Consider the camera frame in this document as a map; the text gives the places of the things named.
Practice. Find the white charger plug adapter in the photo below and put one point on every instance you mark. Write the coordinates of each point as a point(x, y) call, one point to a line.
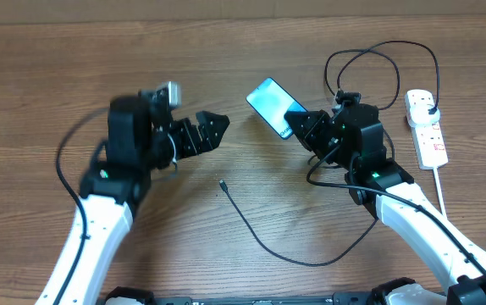
point(418, 116)

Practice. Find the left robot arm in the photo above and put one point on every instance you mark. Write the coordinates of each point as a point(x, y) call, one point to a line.
point(142, 136)

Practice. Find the Samsung Galaxy smartphone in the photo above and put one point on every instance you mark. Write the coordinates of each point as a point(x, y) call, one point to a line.
point(271, 101)

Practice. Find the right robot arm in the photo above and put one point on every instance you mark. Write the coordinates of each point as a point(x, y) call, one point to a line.
point(354, 139)

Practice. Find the white power strip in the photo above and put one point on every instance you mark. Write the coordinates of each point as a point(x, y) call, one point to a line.
point(428, 139)

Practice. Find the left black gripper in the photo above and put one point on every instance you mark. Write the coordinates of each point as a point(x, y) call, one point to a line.
point(210, 141)

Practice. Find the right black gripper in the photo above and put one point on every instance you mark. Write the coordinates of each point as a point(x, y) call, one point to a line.
point(314, 121)

